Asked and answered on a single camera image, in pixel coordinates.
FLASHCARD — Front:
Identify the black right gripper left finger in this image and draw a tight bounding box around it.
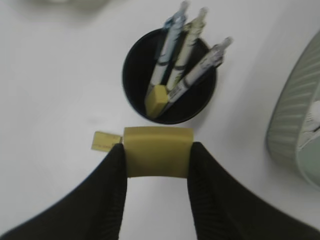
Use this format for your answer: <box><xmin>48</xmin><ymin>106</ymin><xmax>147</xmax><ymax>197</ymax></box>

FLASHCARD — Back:
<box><xmin>0</xmin><ymin>143</ymin><xmax>128</xmax><ymax>240</ymax></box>

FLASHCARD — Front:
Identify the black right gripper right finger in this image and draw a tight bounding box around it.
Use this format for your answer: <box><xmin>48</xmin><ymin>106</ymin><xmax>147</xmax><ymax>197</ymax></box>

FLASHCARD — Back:
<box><xmin>187</xmin><ymin>142</ymin><xmax>320</xmax><ymax>240</ymax></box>

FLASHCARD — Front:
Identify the yellow eraser printed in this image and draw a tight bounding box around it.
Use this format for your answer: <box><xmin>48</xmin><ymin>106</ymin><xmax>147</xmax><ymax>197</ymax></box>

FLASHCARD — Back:
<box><xmin>91</xmin><ymin>131</ymin><xmax>122</xmax><ymax>152</ymax></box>

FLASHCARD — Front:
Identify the yellow eraser front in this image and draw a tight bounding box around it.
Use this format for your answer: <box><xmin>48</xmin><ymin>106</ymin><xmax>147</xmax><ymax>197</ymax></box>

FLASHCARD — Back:
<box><xmin>123</xmin><ymin>126</ymin><xmax>194</xmax><ymax>178</ymax></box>

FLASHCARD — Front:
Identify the grey grip pen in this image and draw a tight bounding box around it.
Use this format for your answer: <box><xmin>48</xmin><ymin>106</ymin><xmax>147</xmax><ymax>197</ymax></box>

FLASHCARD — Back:
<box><xmin>162</xmin><ymin>36</ymin><xmax>233</xmax><ymax>113</ymax></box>

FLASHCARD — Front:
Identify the beige white pen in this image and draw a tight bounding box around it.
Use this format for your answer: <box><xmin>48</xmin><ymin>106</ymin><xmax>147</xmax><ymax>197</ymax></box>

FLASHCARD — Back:
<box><xmin>166</xmin><ymin>7</ymin><xmax>208</xmax><ymax>92</ymax></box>

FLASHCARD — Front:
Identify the blue white pen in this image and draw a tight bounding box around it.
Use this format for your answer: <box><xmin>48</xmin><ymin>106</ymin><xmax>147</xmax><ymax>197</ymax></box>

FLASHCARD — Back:
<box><xmin>146</xmin><ymin>1</ymin><xmax>189</xmax><ymax>96</ymax></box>

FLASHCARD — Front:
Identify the light green plastic basket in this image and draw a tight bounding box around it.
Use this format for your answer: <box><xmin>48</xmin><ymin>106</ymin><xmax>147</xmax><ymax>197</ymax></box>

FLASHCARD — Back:
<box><xmin>266</xmin><ymin>33</ymin><xmax>320</xmax><ymax>188</ymax></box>

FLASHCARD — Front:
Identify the black mesh pen holder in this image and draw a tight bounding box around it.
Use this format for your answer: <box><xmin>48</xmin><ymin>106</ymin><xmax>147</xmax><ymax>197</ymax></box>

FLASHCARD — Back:
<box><xmin>122</xmin><ymin>28</ymin><xmax>217</xmax><ymax>125</ymax></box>

